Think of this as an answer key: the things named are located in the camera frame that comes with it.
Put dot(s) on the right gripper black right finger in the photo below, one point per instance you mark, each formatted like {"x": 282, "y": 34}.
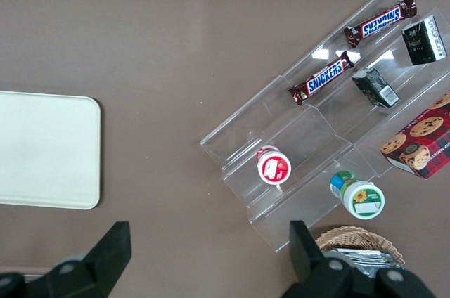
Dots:
{"x": 309, "y": 263}

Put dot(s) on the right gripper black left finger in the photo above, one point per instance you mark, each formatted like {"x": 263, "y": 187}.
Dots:
{"x": 102, "y": 263}

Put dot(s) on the light wicker basket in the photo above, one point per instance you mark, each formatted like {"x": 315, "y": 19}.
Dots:
{"x": 355, "y": 236}

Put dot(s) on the silver foil tray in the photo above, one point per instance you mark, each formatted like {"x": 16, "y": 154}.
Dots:
{"x": 362, "y": 259}

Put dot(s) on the cream rectangular tray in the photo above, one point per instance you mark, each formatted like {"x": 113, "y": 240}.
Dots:
{"x": 45, "y": 150}

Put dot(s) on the green lidded yogurt cup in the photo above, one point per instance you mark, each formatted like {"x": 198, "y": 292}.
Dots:
{"x": 360, "y": 197}

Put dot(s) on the red lidded yogurt cup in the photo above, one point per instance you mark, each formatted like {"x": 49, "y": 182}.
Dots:
{"x": 274, "y": 168}

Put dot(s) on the clear acrylic stepped stand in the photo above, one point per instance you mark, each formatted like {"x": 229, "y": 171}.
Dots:
{"x": 281, "y": 136}

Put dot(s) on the red tartan cookie box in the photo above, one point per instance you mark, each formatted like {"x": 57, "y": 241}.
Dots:
{"x": 420, "y": 140}

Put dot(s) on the Snickers chocolate bar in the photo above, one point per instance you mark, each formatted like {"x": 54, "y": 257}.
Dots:
{"x": 325, "y": 78}
{"x": 381, "y": 21}

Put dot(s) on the small black carton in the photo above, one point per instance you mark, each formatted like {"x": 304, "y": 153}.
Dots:
{"x": 423, "y": 41}
{"x": 375, "y": 88}

